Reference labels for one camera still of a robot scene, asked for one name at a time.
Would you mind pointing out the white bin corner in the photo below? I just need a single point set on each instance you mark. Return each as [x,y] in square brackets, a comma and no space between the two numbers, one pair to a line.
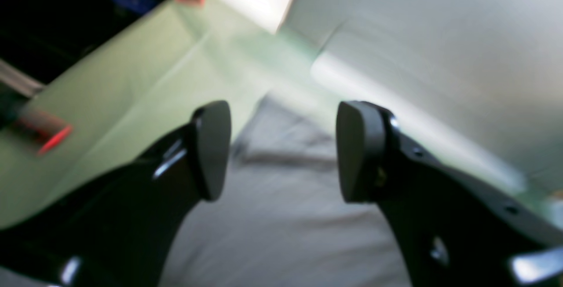
[489,70]

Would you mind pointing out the light green table cloth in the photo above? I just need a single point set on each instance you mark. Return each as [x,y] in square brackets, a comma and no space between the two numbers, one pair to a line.
[149,79]

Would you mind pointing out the grey t-shirt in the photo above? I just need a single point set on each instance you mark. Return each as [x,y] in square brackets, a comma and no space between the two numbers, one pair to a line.
[281,220]

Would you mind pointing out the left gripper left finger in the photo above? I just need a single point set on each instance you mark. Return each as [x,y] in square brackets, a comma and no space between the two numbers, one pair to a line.
[118,228]

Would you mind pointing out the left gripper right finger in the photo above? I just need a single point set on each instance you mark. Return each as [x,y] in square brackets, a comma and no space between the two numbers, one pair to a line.
[453,230]

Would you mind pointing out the red black clamp left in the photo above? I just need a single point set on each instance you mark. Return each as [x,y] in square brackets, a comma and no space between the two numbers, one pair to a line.
[39,130]

